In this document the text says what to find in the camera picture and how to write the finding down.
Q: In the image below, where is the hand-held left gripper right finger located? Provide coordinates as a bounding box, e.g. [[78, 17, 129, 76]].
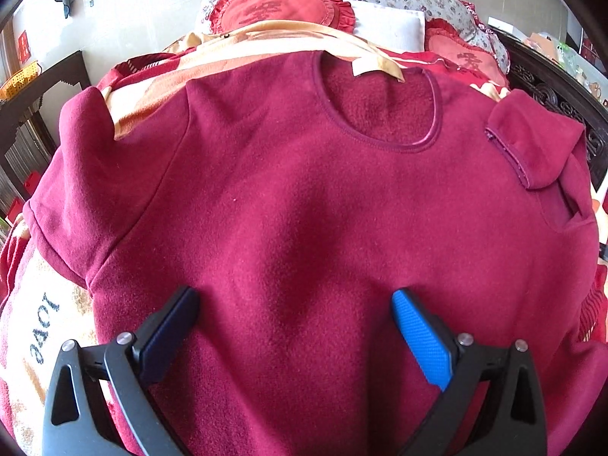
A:
[[390, 287, 548, 456]]

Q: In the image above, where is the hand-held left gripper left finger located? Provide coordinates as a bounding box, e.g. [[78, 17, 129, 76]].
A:
[[42, 286, 200, 456]]

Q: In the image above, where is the maroon fleece shirt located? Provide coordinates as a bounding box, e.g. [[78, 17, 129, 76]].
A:
[[23, 50, 608, 456]]

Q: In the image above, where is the printed fleece blanket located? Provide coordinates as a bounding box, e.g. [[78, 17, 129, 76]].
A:
[[0, 19, 608, 456]]

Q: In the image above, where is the dark wooden table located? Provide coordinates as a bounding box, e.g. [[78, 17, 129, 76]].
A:
[[0, 50, 92, 200]]

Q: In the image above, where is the dark wooden headboard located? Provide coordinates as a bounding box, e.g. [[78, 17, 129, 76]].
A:
[[494, 28, 608, 186]]

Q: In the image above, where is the small red heart-shaped pillow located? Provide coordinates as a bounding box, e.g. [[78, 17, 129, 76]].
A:
[[425, 18, 509, 87]]

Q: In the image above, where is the orange plastic basket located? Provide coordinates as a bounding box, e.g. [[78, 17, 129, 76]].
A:
[[0, 61, 39, 100]]

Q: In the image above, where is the white pillow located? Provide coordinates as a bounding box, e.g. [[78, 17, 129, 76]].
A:
[[350, 1, 426, 52]]

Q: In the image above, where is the large red heart-shaped pillow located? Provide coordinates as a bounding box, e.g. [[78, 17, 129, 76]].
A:
[[209, 0, 357, 35]]

